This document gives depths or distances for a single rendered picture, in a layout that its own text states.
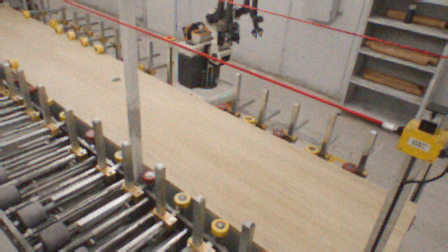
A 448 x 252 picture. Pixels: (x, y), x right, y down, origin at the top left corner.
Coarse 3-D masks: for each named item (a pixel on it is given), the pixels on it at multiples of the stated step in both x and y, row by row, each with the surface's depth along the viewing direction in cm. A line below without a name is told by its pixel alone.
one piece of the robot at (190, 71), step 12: (192, 24) 406; (204, 24) 421; (180, 48) 404; (192, 48) 393; (204, 48) 407; (180, 60) 411; (192, 60) 400; (204, 60) 413; (180, 72) 419; (192, 72) 408; (204, 72) 413; (216, 72) 442; (192, 84) 416; (204, 84) 429
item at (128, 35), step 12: (120, 0) 146; (132, 0) 147; (120, 12) 149; (132, 12) 149; (120, 24) 152; (132, 24) 151; (132, 36) 154; (132, 48) 156; (132, 60) 159; (132, 72) 162; (132, 84) 164; (132, 96) 167; (132, 108) 171; (132, 120) 174; (132, 132) 179; (132, 144) 183; (132, 156) 188
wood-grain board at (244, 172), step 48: (0, 48) 322; (48, 48) 331; (48, 96) 251; (96, 96) 256; (144, 96) 262; (192, 96) 268; (144, 144) 208; (192, 144) 212; (240, 144) 216; (288, 144) 220; (192, 192) 175; (240, 192) 178; (288, 192) 181; (336, 192) 184; (384, 192) 187; (288, 240) 154; (336, 240) 156
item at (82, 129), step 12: (36, 96) 282; (60, 108) 258; (60, 120) 267; (84, 132) 245; (108, 144) 226; (108, 156) 233; (144, 168) 206; (168, 192) 197; (168, 204) 202; (192, 204) 185; (192, 216) 189; (204, 228) 185; (228, 240) 174
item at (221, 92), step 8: (216, 80) 449; (224, 80) 450; (184, 88) 423; (192, 88) 423; (200, 88) 424; (208, 88) 428; (216, 88) 428; (224, 88) 430; (232, 88) 432; (200, 96) 407; (208, 96) 407; (216, 96) 411; (224, 96) 417; (232, 96) 432; (216, 104) 413
